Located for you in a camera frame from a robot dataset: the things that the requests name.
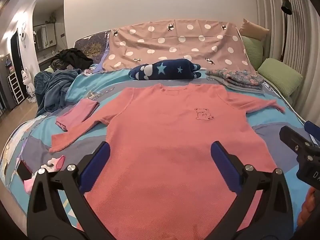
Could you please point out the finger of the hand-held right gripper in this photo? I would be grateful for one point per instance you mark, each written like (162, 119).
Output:
(313, 129)
(290, 137)

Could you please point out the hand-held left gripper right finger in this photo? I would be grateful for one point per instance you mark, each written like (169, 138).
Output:
(225, 165)

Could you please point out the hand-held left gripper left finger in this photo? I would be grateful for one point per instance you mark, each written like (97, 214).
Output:
(96, 162)

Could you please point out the pink knit sweater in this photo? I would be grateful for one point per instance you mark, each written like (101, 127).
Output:
(162, 130)

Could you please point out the black clothes pile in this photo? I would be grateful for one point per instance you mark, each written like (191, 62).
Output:
(72, 57)

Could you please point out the person's right hand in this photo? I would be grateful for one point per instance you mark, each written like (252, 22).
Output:
(308, 207)

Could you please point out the blue patterned bedspread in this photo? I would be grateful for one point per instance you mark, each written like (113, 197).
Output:
(265, 135)

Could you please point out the pink folded pants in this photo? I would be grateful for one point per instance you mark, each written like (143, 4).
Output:
(77, 113)

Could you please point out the green ribbed pillow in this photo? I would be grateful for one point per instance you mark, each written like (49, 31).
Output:
(252, 52)
(280, 76)

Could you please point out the grey folded garment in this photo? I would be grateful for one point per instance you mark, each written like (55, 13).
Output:
(240, 88)

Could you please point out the floral folded garment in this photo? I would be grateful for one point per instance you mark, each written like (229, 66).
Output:
(237, 76)

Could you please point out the dark teal blanket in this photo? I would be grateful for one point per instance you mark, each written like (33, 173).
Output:
(55, 87)

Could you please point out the grey pleated curtain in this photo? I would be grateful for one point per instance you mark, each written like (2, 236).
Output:
(302, 42)

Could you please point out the white bear figurine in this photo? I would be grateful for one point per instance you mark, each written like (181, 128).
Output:
(28, 85)

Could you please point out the white shelf rack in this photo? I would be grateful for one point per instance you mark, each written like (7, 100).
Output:
(16, 87)

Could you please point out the beige pillow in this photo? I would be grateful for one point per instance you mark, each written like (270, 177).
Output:
(253, 30)

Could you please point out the navy star plush blanket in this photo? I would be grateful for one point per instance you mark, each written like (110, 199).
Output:
(162, 70)

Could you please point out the purple tree print sheet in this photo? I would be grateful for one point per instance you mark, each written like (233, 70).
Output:
(91, 46)

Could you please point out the black floor lamp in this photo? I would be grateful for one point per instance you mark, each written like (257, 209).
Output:
(286, 5)

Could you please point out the pink polka dot sheet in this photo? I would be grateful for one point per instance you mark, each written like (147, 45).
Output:
(175, 45)

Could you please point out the potted plant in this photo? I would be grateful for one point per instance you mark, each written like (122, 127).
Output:
(53, 17)

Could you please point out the mirrored wall cabinet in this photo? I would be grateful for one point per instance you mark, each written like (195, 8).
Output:
(45, 36)

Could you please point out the white bear wall decoration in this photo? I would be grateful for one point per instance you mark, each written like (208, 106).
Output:
(23, 35)

